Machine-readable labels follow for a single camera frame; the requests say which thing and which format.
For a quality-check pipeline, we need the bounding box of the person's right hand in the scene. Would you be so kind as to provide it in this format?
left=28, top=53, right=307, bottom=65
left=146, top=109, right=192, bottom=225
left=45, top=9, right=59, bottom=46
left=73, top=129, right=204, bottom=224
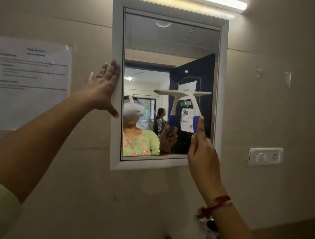
left=187, top=116, right=227, bottom=204

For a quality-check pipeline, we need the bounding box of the chrome tap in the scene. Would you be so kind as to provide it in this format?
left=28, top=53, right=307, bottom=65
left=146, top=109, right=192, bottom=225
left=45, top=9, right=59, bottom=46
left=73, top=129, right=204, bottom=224
left=199, top=216, right=220, bottom=239

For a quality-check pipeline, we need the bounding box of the white squeegee with blue handle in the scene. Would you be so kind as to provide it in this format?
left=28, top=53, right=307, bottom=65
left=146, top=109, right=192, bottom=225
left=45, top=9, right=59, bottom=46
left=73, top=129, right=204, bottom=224
left=154, top=89, right=212, bottom=135

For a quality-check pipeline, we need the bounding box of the red thread bracelet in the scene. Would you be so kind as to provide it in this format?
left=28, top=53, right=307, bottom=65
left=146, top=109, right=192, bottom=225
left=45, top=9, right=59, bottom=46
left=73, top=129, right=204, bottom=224
left=197, top=195, right=233, bottom=219

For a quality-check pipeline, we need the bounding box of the person's right forearm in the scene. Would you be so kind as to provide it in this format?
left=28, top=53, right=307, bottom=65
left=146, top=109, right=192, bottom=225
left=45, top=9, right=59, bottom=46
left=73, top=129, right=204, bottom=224
left=200, top=191, right=254, bottom=239

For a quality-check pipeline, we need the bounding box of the white framed wall mirror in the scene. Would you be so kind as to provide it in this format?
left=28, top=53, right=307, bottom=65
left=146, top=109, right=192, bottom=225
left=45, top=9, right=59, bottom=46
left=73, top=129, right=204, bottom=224
left=110, top=0, right=230, bottom=171

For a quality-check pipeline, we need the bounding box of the person's left hand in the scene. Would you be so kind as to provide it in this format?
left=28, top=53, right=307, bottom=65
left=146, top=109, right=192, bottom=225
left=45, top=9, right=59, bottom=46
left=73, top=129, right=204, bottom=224
left=79, top=59, right=121, bottom=119

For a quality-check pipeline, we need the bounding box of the white tube light fixture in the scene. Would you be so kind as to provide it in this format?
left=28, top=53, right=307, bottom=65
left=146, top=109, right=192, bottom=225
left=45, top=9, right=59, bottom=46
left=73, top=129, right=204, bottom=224
left=203, top=0, right=248, bottom=12

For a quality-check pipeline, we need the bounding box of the light green sleeve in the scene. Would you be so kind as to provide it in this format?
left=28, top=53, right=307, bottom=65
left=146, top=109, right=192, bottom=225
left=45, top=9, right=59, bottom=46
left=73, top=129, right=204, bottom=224
left=0, top=184, right=22, bottom=239

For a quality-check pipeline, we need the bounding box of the person's left forearm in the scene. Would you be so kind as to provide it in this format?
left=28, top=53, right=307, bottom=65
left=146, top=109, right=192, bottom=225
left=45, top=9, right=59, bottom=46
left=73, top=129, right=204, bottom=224
left=0, top=89, right=96, bottom=204

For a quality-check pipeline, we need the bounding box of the white switch socket plate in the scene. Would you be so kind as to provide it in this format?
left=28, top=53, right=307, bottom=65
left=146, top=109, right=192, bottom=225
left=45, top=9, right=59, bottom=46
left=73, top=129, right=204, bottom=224
left=246, top=147, right=284, bottom=165

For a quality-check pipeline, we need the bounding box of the white printed paper sheet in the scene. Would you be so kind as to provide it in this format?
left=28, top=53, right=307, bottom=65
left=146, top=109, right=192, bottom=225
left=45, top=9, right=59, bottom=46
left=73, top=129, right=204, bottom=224
left=0, top=36, right=73, bottom=131

